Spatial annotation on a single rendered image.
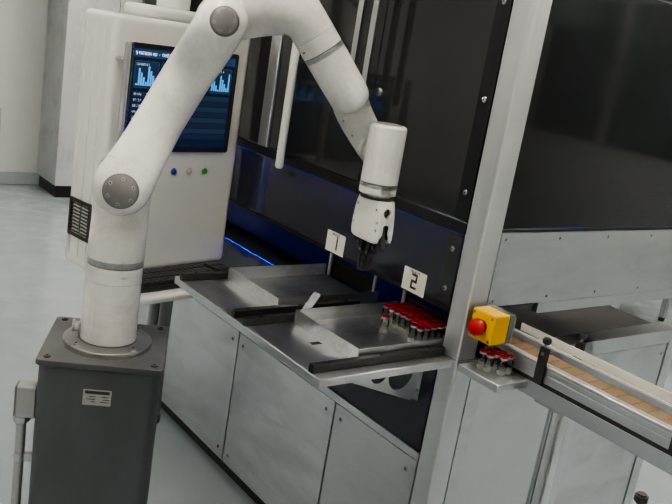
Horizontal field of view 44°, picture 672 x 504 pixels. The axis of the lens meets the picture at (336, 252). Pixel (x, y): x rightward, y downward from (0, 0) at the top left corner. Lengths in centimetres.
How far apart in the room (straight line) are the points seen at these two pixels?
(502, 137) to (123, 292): 90
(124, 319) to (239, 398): 111
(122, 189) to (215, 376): 142
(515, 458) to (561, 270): 55
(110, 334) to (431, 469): 87
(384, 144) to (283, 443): 120
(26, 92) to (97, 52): 473
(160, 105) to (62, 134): 512
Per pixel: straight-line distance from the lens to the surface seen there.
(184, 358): 321
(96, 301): 183
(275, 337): 199
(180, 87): 173
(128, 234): 181
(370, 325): 217
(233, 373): 291
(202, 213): 271
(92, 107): 250
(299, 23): 175
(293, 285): 239
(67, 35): 675
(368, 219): 186
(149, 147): 173
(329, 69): 177
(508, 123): 193
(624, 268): 246
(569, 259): 224
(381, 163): 182
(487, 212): 195
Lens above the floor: 159
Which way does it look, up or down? 15 degrees down
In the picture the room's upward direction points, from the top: 9 degrees clockwise
